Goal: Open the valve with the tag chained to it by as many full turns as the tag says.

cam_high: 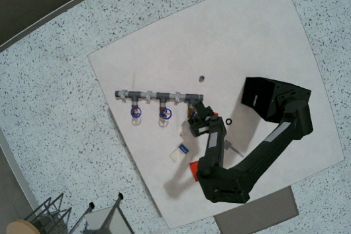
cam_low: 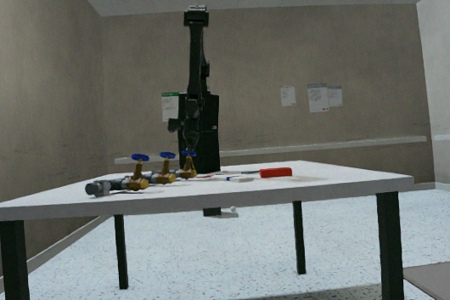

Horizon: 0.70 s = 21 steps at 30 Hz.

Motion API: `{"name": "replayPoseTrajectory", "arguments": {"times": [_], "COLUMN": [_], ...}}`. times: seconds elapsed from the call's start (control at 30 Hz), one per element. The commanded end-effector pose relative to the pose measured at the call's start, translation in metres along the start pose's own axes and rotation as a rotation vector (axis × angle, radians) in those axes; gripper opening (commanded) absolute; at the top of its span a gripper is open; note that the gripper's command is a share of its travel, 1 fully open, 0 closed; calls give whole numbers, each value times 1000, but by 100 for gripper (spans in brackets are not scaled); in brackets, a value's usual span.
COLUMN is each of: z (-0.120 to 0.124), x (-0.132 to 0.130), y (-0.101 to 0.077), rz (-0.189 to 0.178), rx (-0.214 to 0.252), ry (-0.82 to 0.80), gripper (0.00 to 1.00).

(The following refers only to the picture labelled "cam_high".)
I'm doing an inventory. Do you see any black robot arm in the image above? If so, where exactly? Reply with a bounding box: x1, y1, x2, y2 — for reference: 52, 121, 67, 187
189, 89, 313, 204

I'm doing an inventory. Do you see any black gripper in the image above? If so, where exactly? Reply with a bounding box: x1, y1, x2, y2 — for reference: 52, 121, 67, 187
187, 106, 215, 126

